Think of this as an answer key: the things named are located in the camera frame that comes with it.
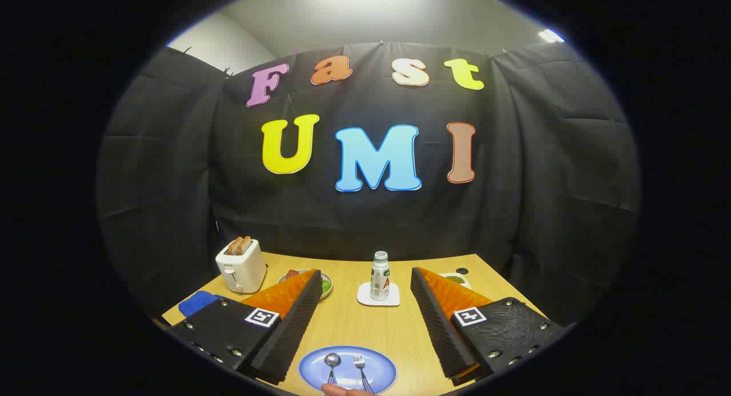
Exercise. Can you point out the white divided snack dish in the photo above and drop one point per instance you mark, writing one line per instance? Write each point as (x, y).
(457, 280)

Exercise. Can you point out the folded blue cloth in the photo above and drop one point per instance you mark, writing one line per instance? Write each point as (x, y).
(197, 303)

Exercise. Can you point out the white square coaster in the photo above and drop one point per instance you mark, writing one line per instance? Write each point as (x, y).
(364, 298)

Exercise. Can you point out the white drink bottle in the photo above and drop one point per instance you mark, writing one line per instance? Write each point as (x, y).
(380, 279)

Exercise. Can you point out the toast slice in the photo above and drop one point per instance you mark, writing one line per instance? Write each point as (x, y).
(233, 247)
(246, 244)

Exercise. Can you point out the blue round plate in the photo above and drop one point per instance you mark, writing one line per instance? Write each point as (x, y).
(377, 367)

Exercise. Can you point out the white toaster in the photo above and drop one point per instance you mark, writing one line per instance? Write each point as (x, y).
(243, 270)

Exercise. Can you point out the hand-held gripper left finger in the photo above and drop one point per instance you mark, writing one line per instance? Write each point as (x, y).
(291, 333)

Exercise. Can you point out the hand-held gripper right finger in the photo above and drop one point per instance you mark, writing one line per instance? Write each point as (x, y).
(440, 327)

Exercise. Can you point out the ceiling light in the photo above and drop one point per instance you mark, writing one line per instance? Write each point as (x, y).
(551, 36)

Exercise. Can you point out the plate of sliced meat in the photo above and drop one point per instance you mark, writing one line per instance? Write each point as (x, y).
(291, 275)

